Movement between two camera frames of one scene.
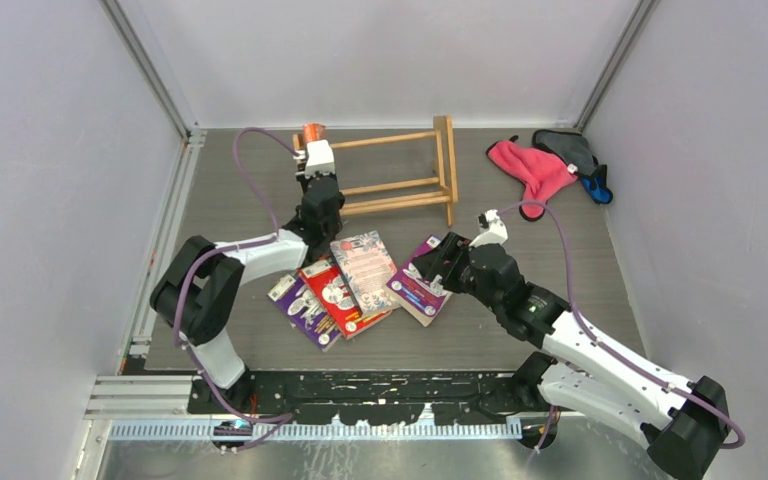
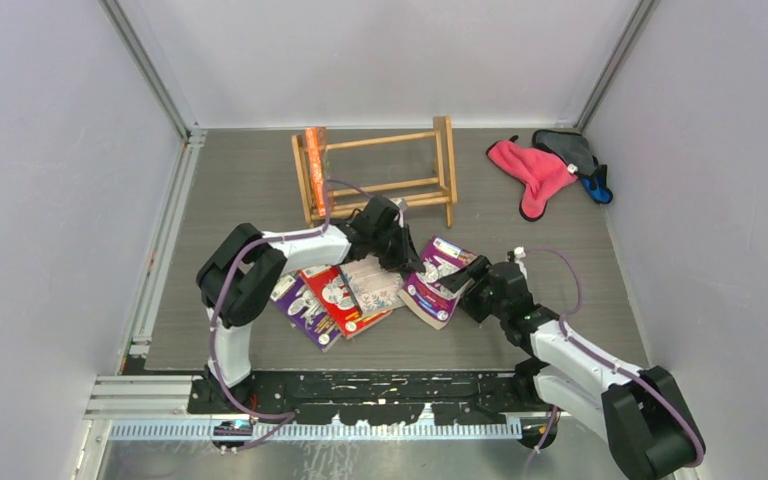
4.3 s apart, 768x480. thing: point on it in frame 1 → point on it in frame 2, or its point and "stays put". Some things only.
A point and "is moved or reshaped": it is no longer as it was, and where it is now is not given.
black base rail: [374, 398] stays put
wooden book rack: [446, 166] stays put
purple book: [420, 297] is moved or reshaped
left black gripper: [305, 186] → [407, 259]
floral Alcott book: [369, 270] stays put
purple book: [305, 311] stays put
